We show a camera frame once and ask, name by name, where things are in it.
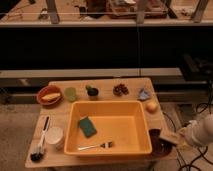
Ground tan eraser block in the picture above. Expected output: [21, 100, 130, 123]
[159, 130, 180, 145]

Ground purple bowl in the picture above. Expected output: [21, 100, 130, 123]
[149, 129, 172, 157]

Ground orange bowl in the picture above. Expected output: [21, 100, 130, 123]
[36, 85, 62, 106]

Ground yellow lemon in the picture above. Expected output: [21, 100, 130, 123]
[146, 101, 158, 113]

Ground blue grey cloth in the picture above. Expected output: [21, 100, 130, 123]
[138, 88, 151, 101]

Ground yellow plastic tub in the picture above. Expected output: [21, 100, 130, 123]
[64, 101, 152, 156]

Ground metal fork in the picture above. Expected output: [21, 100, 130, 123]
[78, 141, 113, 151]

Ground brown grape bunch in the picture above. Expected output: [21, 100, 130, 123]
[113, 84, 129, 96]

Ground green sponge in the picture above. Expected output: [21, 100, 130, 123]
[79, 117, 97, 138]

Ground green potted plant toy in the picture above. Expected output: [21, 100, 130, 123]
[85, 85, 99, 100]

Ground green cup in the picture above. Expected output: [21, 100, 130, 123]
[64, 87, 77, 102]

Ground white cup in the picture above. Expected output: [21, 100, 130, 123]
[45, 127, 64, 149]

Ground yellow corn cob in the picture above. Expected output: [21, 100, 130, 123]
[41, 93, 60, 101]

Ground black white dish brush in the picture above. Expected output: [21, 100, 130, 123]
[30, 116, 50, 162]

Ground black cables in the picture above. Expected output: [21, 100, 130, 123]
[162, 78, 213, 171]

